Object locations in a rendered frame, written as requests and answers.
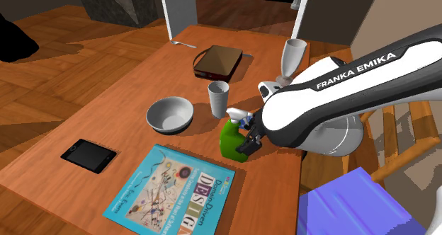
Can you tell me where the green spray bottle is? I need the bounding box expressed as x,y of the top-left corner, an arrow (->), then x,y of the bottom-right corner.
219,107 -> 255,164

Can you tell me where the grey cup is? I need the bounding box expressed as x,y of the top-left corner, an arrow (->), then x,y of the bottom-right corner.
207,80 -> 230,120

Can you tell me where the dark brown flat box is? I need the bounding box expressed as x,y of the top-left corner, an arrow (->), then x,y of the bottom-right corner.
192,45 -> 244,84

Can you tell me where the white tall goblet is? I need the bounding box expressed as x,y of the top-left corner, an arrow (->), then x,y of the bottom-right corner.
276,38 -> 308,87

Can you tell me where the grey bowl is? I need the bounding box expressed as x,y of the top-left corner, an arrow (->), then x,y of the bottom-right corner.
145,96 -> 196,136

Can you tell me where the blue book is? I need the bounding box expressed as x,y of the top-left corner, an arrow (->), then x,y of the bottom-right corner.
102,143 -> 237,235

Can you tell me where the silver spoon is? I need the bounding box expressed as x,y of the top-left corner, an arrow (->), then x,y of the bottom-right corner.
170,40 -> 198,50

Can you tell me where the wooden table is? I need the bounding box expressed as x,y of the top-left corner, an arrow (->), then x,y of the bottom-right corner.
0,24 -> 312,235

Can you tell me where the white door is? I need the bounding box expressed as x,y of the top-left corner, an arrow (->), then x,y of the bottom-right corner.
158,0 -> 199,42

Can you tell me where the wooden chair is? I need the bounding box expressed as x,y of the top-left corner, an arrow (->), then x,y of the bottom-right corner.
341,101 -> 442,185

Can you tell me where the black tablet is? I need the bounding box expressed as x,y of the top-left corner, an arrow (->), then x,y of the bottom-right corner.
60,138 -> 118,175

